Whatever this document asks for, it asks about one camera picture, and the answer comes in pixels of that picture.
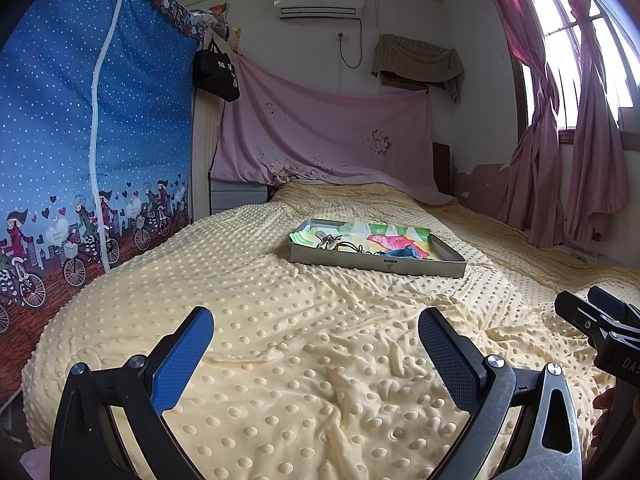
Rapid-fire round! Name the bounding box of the olive cloth on shelf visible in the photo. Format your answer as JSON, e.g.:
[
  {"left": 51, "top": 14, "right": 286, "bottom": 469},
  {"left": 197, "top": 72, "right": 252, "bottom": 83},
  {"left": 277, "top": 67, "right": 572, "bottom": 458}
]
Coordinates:
[{"left": 371, "top": 34, "right": 464, "bottom": 103}]

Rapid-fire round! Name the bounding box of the pink window curtain right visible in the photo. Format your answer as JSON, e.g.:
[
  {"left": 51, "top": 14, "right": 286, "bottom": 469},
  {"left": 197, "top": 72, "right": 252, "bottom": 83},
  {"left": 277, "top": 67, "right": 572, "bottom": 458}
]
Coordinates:
[{"left": 565, "top": 0, "right": 629, "bottom": 244}]

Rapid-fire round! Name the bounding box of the white air conditioner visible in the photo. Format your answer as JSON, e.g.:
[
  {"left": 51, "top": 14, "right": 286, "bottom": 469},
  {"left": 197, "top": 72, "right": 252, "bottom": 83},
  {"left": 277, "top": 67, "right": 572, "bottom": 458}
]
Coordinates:
[{"left": 273, "top": 0, "right": 364, "bottom": 20}]

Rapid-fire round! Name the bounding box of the black tote bag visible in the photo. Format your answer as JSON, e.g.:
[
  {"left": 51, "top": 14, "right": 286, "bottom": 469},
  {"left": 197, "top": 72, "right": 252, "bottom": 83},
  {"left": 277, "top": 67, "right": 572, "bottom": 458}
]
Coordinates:
[{"left": 192, "top": 39, "right": 240, "bottom": 103}]

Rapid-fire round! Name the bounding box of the blue dotted fabric wardrobe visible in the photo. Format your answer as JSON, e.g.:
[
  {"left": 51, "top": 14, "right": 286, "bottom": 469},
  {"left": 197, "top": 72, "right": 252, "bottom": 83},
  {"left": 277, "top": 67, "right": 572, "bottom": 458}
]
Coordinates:
[{"left": 1, "top": 0, "right": 204, "bottom": 402}]

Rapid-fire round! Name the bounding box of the grey tray with colourful lining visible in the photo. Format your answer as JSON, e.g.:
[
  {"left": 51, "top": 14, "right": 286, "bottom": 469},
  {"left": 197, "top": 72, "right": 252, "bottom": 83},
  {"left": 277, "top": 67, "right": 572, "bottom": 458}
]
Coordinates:
[{"left": 288, "top": 219, "right": 468, "bottom": 278}]

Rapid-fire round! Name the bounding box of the pink window curtain left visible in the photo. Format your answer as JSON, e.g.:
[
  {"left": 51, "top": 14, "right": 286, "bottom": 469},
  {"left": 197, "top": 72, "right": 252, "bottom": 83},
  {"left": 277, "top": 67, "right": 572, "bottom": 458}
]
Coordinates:
[{"left": 476, "top": 0, "right": 566, "bottom": 250}]

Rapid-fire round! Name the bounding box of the black power cable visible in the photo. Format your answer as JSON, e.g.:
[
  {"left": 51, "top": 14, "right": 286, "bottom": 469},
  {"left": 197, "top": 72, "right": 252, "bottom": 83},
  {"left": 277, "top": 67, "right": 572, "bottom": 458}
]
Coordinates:
[{"left": 337, "top": 18, "right": 365, "bottom": 71}]

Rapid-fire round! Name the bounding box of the grey bedside cabinet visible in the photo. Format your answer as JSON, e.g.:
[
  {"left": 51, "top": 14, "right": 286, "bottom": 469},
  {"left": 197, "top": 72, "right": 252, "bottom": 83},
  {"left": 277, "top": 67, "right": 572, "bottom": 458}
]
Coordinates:
[{"left": 210, "top": 180, "right": 269, "bottom": 214}]

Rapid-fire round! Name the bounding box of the blue smartwatch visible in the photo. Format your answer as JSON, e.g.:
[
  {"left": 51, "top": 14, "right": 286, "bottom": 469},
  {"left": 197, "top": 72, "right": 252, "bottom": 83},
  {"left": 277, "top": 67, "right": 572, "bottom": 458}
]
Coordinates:
[{"left": 383, "top": 245, "right": 421, "bottom": 260}]

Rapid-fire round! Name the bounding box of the pink window curtain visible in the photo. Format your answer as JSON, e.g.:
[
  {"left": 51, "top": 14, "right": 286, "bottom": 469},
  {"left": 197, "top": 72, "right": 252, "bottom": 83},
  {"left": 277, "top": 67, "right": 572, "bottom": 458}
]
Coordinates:
[
  {"left": 476, "top": 0, "right": 566, "bottom": 250},
  {"left": 565, "top": 0, "right": 629, "bottom": 244}
]

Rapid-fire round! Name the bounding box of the yellow dotted bed blanket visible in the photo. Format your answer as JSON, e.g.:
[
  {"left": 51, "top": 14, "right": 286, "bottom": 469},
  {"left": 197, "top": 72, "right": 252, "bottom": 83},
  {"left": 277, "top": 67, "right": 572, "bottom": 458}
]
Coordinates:
[{"left": 22, "top": 184, "right": 639, "bottom": 479}]

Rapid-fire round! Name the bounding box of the person right hand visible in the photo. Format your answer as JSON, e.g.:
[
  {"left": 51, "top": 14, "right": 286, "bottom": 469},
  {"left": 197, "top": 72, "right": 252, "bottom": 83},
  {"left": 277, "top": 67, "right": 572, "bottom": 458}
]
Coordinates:
[{"left": 590, "top": 388, "right": 614, "bottom": 448}]

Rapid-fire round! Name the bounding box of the beige hair claw clip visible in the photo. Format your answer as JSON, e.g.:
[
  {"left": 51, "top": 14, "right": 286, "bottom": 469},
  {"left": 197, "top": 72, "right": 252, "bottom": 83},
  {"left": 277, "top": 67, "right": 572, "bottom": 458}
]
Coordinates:
[{"left": 314, "top": 231, "right": 342, "bottom": 250}]

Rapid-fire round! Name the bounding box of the pink sheet on headboard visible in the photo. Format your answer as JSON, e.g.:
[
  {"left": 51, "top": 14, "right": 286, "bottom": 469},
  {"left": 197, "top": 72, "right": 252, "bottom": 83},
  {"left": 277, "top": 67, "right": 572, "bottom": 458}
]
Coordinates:
[{"left": 210, "top": 58, "right": 454, "bottom": 206}]

